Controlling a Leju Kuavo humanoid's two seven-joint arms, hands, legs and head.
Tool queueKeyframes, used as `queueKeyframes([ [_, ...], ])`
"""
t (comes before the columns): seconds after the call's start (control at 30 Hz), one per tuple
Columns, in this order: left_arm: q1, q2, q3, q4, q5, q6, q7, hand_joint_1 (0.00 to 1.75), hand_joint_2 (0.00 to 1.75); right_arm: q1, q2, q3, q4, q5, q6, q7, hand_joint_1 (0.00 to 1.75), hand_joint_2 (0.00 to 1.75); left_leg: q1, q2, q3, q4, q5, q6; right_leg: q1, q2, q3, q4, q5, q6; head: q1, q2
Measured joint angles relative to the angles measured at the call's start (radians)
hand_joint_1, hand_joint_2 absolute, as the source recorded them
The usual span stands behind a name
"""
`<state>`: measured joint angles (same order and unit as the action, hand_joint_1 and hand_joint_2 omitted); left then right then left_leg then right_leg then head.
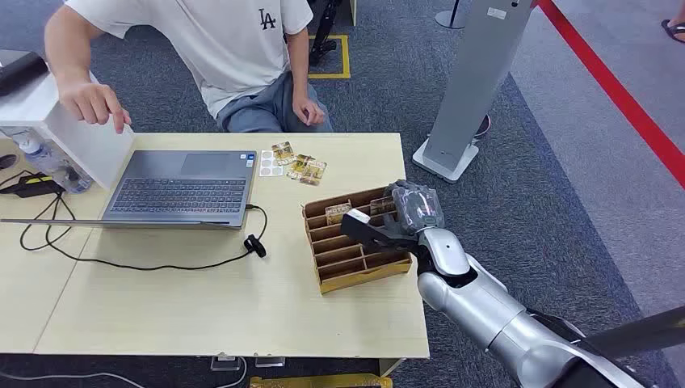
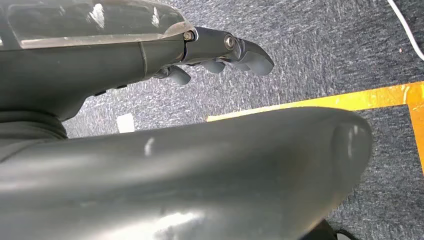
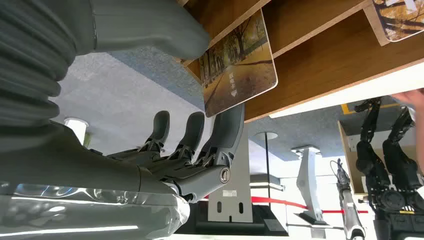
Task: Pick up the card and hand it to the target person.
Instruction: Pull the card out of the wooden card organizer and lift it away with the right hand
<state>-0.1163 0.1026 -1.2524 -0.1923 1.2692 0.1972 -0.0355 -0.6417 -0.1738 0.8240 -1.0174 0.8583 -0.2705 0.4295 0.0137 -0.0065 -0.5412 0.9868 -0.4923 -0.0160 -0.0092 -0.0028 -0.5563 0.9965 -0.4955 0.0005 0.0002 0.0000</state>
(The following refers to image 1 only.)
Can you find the white box shelf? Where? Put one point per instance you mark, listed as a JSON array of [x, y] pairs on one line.
[[91, 147]]

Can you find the clear acrylic holder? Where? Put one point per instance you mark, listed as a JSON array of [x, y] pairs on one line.
[[225, 364], [269, 362]]

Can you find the brown cardboard slot organizer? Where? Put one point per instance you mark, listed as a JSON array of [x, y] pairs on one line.
[[342, 257]]

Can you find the light wooden desk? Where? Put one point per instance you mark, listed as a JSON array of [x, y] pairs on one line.
[[214, 305], [32, 289]]

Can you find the foot in black sandal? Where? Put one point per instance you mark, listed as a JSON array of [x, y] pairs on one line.
[[675, 27]]

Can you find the person's right hand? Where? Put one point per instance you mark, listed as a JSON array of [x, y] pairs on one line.
[[88, 102]]

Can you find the person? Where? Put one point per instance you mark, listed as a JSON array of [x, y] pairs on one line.
[[214, 48]]

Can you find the black power adapter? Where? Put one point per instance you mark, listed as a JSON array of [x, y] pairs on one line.
[[32, 187]]

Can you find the yellow cardboard piece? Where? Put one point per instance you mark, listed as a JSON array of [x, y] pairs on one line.
[[321, 382]]

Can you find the black tripod stand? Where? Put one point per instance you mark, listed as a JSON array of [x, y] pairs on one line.
[[324, 32]]

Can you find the black pole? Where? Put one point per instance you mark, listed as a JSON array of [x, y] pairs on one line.
[[637, 332]]

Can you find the black pouch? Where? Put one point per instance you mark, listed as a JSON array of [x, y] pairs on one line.
[[18, 72]]

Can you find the person's left hand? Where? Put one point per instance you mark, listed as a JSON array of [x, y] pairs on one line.
[[309, 111]]

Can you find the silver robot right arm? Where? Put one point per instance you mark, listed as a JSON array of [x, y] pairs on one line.
[[481, 305]]

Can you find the white round sticker sheet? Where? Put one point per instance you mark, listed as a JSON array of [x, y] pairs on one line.
[[269, 165]]

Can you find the person's left forearm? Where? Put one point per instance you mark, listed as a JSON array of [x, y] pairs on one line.
[[298, 64]]

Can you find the red barrier belt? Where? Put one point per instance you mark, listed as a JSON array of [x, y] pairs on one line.
[[615, 91]]

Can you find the silver stanchion base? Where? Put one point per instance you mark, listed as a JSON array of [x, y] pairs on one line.
[[449, 18]]

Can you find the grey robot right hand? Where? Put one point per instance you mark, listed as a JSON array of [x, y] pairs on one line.
[[415, 206]]

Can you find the clear plastic water bottle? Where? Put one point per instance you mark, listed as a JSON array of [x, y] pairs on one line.
[[53, 166]]

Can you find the dark shoe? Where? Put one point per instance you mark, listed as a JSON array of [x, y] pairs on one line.
[[483, 126]]

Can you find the grey open laptop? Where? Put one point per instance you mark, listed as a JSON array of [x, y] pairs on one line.
[[182, 195]]

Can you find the grey kiosk stand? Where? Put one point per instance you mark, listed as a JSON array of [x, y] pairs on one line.
[[471, 80]]

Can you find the person's right forearm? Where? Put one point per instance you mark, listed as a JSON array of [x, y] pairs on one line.
[[67, 48]]

